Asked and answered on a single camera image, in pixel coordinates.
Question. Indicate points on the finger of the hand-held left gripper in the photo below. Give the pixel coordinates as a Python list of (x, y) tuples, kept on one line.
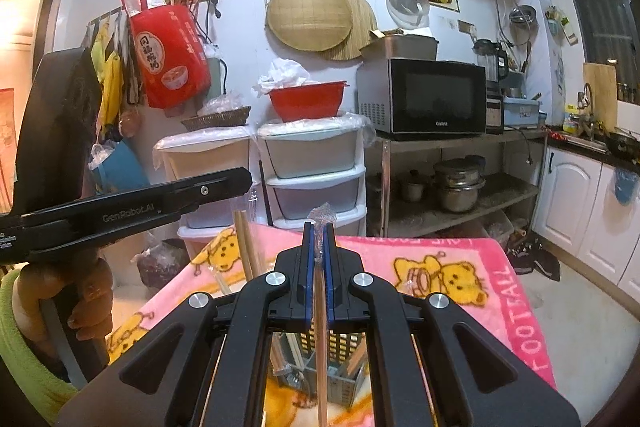
[(220, 187)]

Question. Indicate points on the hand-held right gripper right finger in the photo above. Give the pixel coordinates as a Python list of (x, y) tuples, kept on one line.
[(330, 252)]

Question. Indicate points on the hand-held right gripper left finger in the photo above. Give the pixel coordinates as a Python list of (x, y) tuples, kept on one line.
[(311, 252)]

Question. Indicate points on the grey plastic utensil holder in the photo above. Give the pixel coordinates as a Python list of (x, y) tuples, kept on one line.
[(300, 357)]

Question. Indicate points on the person's left forearm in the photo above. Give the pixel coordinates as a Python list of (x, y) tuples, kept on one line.
[(20, 372)]

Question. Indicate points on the person's left hand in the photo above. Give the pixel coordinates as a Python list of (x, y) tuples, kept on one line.
[(95, 292)]

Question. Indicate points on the white plastic drawer unit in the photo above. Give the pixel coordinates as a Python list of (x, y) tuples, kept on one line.
[(210, 157), (310, 152)]

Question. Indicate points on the wrapped brown chopsticks pair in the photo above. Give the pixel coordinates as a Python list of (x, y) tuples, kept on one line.
[(245, 247)]

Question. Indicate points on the wicker basket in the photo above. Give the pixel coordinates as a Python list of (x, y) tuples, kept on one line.
[(215, 119)]

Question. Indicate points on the yellow hanging cloths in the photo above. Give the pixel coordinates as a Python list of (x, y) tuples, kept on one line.
[(112, 87)]

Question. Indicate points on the blue bag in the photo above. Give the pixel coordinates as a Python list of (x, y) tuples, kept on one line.
[(122, 167)]

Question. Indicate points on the pink printed bear blanket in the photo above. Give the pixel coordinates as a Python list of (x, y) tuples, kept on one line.
[(450, 252)]

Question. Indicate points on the red plastic basin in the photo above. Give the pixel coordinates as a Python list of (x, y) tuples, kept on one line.
[(305, 102)]

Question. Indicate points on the white plastic bags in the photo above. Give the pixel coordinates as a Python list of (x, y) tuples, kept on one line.
[(285, 74)]

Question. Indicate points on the red tote bag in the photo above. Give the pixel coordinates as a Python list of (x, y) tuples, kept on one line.
[(167, 57)]

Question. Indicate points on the large steel pot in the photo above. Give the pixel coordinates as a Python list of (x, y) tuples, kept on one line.
[(457, 192)]

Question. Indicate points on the metal shelf rack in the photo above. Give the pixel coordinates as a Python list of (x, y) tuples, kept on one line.
[(500, 197)]

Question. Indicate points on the black microwave oven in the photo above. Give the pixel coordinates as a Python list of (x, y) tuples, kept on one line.
[(430, 97)]

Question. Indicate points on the round bamboo tray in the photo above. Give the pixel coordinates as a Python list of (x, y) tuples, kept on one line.
[(307, 14)]

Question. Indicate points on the metal tray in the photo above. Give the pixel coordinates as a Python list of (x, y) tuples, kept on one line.
[(400, 47)]

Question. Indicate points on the round bamboo mat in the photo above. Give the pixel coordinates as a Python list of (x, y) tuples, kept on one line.
[(362, 22)]

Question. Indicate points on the light blue appliance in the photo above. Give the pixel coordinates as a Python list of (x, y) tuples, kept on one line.
[(522, 112)]

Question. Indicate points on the white kitchen cabinets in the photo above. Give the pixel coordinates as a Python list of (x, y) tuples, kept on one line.
[(570, 207)]

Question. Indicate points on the black blender jug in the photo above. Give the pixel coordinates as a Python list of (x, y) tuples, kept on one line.
[(490, 57)]

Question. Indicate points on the glass pot lid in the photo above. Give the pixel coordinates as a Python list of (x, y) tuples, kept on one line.
[(407, 4)]

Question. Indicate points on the metal faucet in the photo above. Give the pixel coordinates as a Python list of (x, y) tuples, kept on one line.
[(587, 107)]

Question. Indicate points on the hanging steel pot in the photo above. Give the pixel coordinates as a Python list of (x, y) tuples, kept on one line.
[(524, 24)]

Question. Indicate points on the blue hanging towel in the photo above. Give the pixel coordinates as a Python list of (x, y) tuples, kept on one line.
[(626, 187)]

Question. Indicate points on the wooden cutting board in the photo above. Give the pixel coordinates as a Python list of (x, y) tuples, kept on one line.
[(600, 97)]

